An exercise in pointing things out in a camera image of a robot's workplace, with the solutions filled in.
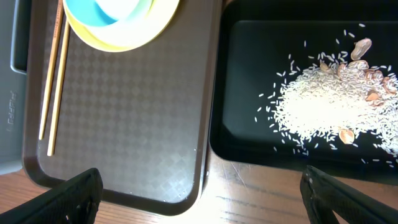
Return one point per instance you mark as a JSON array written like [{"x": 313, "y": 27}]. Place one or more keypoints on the yellow plate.
[{"x": 158, "y": 18}]

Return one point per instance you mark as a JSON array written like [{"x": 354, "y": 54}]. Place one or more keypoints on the light blue bowl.
[{"x": 108, "y": 16}]

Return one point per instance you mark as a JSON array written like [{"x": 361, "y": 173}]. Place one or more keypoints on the black tray bin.
[{"x": 258, "y": 42}]

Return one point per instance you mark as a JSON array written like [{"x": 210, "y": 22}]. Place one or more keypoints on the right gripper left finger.
[{"x": 76, "y": 200}]

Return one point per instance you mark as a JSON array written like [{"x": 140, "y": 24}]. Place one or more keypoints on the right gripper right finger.
[{"x": 325, "y": 197}]

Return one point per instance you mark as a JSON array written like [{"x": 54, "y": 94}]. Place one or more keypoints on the rice food waste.
[{"x": 333, "y": 91}]

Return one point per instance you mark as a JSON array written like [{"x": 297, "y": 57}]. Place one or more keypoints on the wooden chopstick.
[
  {"x": 58, "y": 91},
  {"x": 51, "y": 68}
]

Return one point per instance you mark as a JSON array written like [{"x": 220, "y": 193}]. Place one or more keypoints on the brown serving tray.
[{"x": 140, "y": 117}]

